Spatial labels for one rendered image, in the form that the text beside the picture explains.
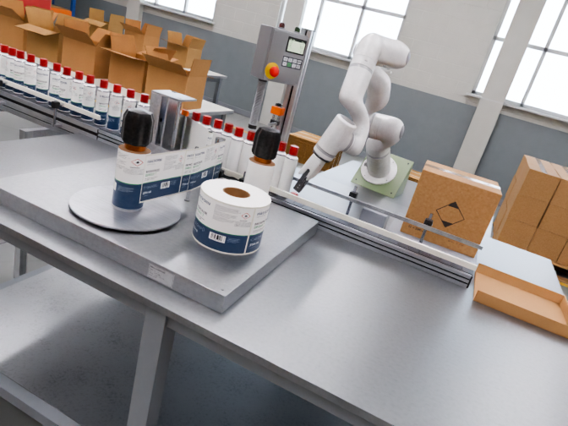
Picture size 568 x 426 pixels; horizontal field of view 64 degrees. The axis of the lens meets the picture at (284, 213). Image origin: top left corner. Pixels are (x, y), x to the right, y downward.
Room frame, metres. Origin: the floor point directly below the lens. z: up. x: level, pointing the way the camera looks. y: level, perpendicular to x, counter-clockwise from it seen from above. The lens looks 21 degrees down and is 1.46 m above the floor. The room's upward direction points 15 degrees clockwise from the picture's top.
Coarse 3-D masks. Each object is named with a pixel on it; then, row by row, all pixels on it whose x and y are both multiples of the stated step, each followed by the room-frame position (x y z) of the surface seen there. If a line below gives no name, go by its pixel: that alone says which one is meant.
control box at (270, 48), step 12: (264, 36) 1.80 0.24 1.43; (276, 36) 1.77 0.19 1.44; (288, 36) 1.80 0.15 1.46; (300, 36) 1.83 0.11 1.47; (264, 48) 1.79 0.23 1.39; (276, 48) 1.78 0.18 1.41; (264, 60) 1.77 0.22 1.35; (276, 60) 1.79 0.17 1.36; (252, 72) 1.83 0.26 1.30; (264, 72) 1.77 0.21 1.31; (288, 72) 1.82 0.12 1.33; (300, 72) 1.86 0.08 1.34; (288, 84) 1.84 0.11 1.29
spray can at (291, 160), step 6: (294, 150) 1.70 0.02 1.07; (288, 156) 1.70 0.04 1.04; (294, 156) 1.70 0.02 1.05; (288, 162) 1.69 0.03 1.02; (294, 162) 1.70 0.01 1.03; (282, 168) 1.71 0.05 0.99; (288, 168) 1.69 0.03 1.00; (294, 168) 1.70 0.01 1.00; (282, 174) 1.70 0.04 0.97; (288, 174) 1.69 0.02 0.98; (282, 180) 1.70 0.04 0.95; (288, 180) 1.69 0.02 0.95; (282, 186) 1.69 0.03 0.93; (288, 186) 1.70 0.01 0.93; (288, 192) 1.71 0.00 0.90
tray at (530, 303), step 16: (480, 272) 1.58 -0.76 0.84; (496, 272) 1.57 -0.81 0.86; (480, 288) 1.44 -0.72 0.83; (496, 288) 1.48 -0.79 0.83; (512, 288) 1.52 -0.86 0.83; (528, 288) 1.53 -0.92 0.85; (544, 288) 1.52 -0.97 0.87; (496, 304) 1.32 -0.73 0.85; (512, 304) 1.31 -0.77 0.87; (528, 304) 1.42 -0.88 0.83; (544, 304) 1.46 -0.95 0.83; (560, 304) 1.48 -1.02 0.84; (528, 320) 1.29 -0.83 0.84; (544, 320) 1.28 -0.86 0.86; (560, 320) 1.36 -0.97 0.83
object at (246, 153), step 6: (252, 132) 1.76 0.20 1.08; (252, 138) 1.76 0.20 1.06; (246, 144) 1.75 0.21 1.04; (252, 144) 1.75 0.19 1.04; (246, 150) 1.75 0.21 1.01; (240, 156) 1.76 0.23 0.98; (246, 156) 1.75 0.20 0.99; (252, 156) 1.76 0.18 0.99; (240, 162) 1.76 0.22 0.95; (246, 162) 1.75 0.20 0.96; (240, 168) 1.75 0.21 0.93; (246, 168) 1.75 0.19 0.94
